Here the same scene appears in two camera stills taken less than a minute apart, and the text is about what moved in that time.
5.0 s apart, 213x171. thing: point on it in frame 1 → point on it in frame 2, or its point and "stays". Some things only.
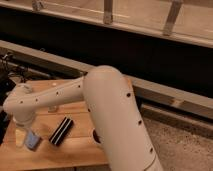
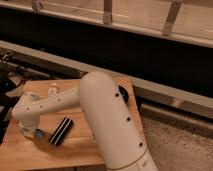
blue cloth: (32, 140) → (39, 133)
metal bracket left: (36, 5) stays
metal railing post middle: (108, 12) stays
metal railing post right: (175, 8) stays
